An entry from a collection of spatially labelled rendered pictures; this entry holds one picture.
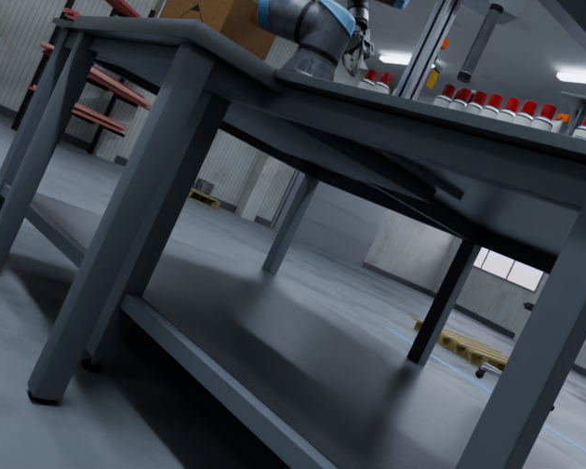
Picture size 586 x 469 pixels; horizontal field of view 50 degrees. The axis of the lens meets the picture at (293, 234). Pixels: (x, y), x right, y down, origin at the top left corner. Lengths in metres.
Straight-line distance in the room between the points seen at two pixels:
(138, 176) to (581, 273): 0.83
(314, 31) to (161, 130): 0.59
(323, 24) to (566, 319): 1.07
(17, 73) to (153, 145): 8.64
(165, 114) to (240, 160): 9.93
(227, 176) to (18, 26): 3.98
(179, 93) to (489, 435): 0.84
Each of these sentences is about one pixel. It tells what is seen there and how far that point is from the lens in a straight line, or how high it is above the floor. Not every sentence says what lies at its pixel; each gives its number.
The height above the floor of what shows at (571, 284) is 0.65.
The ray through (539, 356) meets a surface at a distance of 0.91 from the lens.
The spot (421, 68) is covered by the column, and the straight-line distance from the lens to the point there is 1.80.
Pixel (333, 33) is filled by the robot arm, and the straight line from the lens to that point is 1.72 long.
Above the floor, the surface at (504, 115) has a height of 1.03.
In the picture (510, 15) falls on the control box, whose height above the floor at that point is 1.29.
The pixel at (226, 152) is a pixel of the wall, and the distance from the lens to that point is 11.07.
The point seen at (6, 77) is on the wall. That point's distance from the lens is 9.89.
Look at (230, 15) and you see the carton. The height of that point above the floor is 1.03.
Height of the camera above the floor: 0.59
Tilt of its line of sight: 2 degrees down
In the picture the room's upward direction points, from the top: 25 degrees clockwise
